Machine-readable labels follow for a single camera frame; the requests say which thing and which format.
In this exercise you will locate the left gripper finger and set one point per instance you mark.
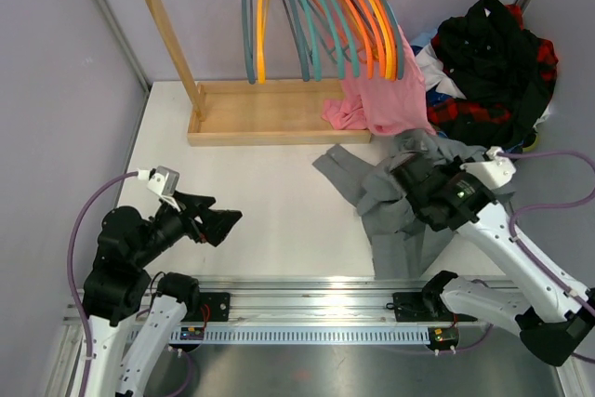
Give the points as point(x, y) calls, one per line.
point(217, 224)
point(194, 206)

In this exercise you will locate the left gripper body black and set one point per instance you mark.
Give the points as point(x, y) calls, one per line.
point(171, 225)

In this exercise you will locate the grey shirt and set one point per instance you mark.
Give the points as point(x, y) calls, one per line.
point(402, 246)

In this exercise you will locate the grey blue plastic hanger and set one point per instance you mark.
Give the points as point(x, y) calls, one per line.
point(247, 19)

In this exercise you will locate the yellow orange plastic hanger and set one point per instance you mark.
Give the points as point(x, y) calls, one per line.
point(263, 7)

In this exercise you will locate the teal plastic hanger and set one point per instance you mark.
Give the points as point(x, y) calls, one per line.
point(291, 12)

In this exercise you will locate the red black plaid shirt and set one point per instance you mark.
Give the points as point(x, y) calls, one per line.
point(465, 111)

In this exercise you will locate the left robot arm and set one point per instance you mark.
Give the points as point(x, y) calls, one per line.
point(113, 363)

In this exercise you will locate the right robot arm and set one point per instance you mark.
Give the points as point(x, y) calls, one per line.
point(502, 253)

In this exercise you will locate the pink shirt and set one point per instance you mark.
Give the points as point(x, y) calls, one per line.
point(383, 107)

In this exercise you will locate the white shirt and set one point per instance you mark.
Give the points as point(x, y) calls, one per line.
point(434, 76)

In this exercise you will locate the wooden clothes rack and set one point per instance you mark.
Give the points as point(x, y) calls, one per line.
point(236, 113)

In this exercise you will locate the olive green laundry basket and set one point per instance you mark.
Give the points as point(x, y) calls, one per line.
point(530, 142)

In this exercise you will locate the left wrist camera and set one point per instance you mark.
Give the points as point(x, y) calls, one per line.
point(161, 181)

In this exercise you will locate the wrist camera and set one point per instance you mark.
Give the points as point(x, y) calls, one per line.
point(494, 172)
point(161, 181)

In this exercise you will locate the aluminium rail base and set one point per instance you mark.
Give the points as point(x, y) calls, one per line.
point(338, 311)

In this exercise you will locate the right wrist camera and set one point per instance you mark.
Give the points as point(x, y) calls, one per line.
point(494, 172)

